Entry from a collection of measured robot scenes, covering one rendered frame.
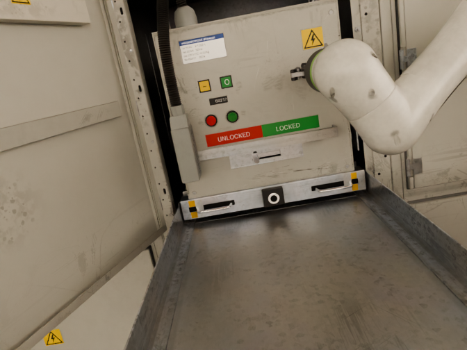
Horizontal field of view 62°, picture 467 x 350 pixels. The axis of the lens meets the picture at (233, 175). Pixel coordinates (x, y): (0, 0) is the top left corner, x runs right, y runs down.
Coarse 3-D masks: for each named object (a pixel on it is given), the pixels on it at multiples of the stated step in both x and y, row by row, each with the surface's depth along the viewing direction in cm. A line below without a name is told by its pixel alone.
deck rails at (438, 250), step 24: (384, 192) 100; (384, 216) 97; (408, 216) 87; (168, 240) 93; (408, 240) 84; (432, 240) 77; (456, 240) 68; (168, 264) 89; (432, 264) 74; (456, 264) 69; (168, 288) 82; (456, 288) 66; (144, 312) 66; (168, 312) 74; (144, 336) 64; (168, 336) 67
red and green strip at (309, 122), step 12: (288, 120) 109; (300, 120) 109; (312, 120) 109; (228, 132) 109; (240, 132) 109; (252, 132) 109; (264, 132) 109; (276, 132) 109; (288, 132) 109; (216, 144) 110
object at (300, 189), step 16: (320, 176) 112; (336, 176) 112; (240, 192) 113; (256, 192) 113; (288, 192) 113; (304, 192) 113; (320, 192) 113; (336, 192) 113; (192, 208) 114; (208, 208) 114; (240, 208) 114
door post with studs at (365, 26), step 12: (360, 0) 101; (372, 0) 101; (360, 12) 102; (372, 12) 102; (360, 24) 103; (372, 24) 102; (360, 36) 103; (372, 36) 103; (372, 48) 104; (372, 156) 112; (384, 156) 112; (372, 168) 113; (384, 168) 113; (384, 180) 114
